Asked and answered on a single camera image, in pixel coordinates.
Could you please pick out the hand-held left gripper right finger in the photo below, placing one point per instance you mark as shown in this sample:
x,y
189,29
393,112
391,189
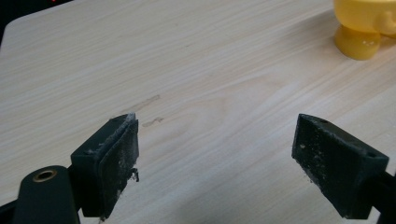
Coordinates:
x,y
336,165

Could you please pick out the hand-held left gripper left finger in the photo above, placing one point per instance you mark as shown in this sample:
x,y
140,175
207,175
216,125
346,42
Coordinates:
x,y
106,161

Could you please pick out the yellow plastic toy figure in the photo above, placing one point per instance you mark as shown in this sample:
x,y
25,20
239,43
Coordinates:
x,y
364,26

